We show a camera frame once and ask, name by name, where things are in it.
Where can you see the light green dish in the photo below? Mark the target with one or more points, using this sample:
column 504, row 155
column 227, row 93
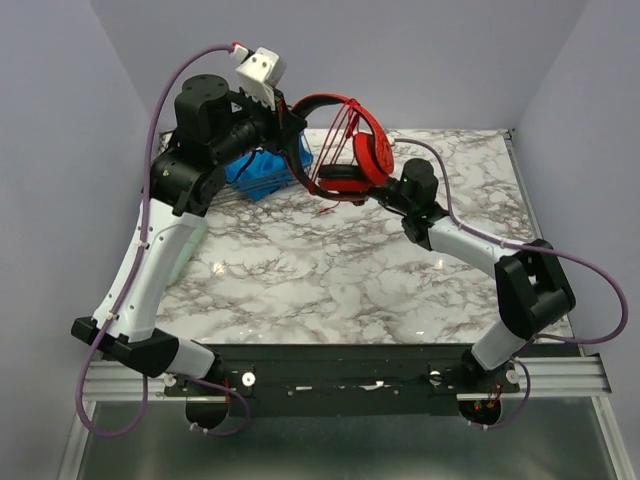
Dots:
column 187, row 251

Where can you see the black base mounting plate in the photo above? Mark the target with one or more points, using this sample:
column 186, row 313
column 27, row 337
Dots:
column 345, row 380

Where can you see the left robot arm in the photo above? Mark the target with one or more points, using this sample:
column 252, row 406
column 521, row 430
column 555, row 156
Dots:
column 215, row 126

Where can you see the red black headphones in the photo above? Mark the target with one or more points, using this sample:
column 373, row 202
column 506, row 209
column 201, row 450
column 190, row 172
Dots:
column 355, row 155

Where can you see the black wire dish rack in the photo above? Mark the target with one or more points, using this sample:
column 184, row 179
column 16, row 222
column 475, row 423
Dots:
column 188, row 175

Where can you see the blue cloth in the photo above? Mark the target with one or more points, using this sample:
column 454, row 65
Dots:
column 259, row 174

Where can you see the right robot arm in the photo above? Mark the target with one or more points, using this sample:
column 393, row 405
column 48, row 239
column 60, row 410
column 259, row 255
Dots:
column 532, row 289

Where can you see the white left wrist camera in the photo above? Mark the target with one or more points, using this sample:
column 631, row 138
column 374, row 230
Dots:
column 259, row 73

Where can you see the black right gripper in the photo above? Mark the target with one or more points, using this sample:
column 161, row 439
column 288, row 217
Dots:
column 382, row 185

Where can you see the aluminium frame rail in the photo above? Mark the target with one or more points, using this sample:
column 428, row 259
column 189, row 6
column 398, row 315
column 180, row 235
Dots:
column 544, row 371

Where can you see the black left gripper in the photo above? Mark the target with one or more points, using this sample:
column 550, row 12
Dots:
column 284, row 125

